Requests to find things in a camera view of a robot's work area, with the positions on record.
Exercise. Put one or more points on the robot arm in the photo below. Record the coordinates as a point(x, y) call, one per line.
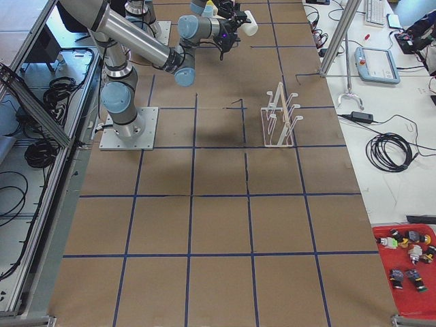
point(212, 22)
point(112, 34)

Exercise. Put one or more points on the white cream plastic cup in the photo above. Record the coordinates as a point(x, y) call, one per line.
point(250, 27)

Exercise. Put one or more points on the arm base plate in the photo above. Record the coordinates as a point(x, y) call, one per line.
point(140, 134)
point(161, 31)

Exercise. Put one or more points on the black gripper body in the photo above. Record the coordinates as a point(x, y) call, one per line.
point(227, 24)

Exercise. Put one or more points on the aluminium frame post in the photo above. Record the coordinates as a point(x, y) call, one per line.
point(338, 35)

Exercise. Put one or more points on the black power adapter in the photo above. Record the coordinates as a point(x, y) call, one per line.
point(361, 117)

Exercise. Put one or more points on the blue teach pendant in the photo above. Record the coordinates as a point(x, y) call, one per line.
point(376, 65)

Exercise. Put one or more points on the red parts tray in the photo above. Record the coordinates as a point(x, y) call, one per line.
point(408, 255)

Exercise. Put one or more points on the white wire cup rack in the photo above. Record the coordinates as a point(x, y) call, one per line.
point(278, 120)

